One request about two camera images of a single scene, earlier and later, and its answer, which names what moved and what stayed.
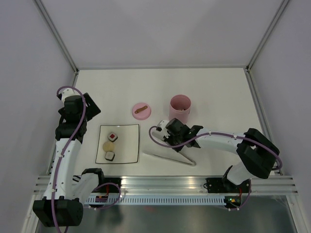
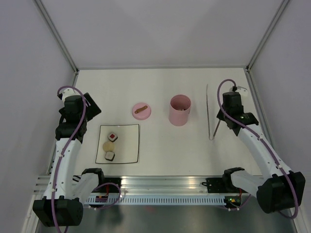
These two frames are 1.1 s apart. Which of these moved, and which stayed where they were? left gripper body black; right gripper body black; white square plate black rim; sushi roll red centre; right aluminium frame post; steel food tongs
Moved: steel food tongs; right gripper body black
Stayed: white square plate black rim; sushi roll red centre; left gripper body black; right aluminium frame post
